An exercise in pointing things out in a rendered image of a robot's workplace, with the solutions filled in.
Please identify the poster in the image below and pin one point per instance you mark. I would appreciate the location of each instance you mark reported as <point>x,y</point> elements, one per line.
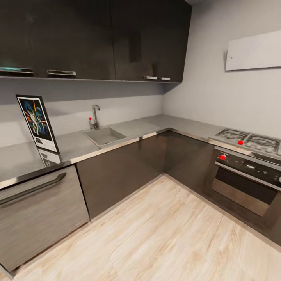
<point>34,111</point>

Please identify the range hood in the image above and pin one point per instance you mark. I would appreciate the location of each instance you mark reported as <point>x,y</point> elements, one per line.
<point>260,51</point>

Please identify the burner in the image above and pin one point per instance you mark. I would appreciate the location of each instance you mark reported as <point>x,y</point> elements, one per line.
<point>260,143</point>

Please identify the oven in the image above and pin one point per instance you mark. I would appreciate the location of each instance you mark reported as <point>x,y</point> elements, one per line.
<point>249,185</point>

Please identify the dishwasher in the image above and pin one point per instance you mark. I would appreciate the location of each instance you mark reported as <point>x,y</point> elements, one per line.
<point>37,212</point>

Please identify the drop in sink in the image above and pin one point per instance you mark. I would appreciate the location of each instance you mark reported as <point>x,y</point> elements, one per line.
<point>105,136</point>

